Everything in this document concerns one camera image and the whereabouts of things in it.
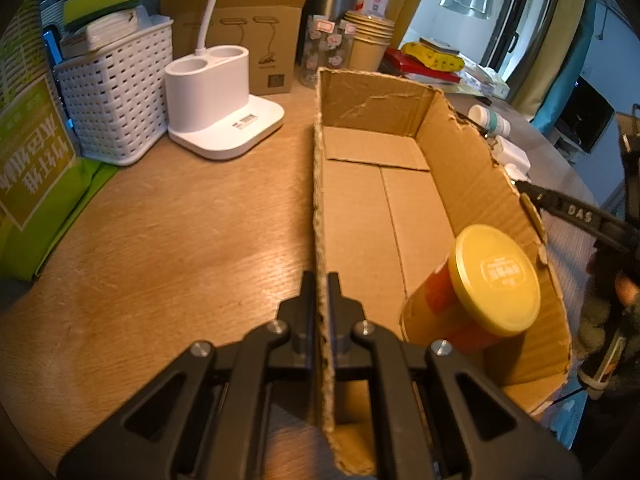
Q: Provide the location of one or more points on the cardboard box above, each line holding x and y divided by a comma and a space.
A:
370, 200

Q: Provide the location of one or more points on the white woven plastic basket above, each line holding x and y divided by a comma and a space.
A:
120, 90

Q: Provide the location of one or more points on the green tissue package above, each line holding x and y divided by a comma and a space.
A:
30, 170

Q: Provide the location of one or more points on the small grey box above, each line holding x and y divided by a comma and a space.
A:
437, 45

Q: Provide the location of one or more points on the black television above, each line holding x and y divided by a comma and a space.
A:
585, 110

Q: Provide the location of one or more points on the white desk lamp base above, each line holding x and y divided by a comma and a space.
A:
210, 90

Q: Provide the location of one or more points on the yellow green sponge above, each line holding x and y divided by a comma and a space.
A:
100, 0

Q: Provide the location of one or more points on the brown cardboard lamp packaging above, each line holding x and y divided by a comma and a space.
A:
270, 45

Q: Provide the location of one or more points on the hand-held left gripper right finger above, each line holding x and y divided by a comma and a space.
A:
336, 310

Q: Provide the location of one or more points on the blue flat device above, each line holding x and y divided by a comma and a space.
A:
52, 60

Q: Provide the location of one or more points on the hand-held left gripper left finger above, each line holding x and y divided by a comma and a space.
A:
307, 310

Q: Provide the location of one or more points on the white tissue pack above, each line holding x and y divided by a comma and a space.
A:
100, 32

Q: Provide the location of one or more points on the white power adapter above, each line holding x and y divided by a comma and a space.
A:
512, 155

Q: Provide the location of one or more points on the stainless steel tumbler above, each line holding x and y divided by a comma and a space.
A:
330, 0

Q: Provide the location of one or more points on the stack of paper cups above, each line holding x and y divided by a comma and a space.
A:
367, 50

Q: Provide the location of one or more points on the orange can with yellow lid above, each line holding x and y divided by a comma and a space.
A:
495, 280

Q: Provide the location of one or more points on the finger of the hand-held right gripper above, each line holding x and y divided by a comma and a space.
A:
575, 207

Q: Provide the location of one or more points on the yellow packet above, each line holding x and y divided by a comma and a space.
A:
440, 62

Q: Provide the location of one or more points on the person's right hand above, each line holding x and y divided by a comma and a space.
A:
605, 300

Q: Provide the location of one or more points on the flower print glass jar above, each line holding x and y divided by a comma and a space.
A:
320, 50

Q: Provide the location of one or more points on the white pill bottle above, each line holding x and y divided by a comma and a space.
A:
487, 119

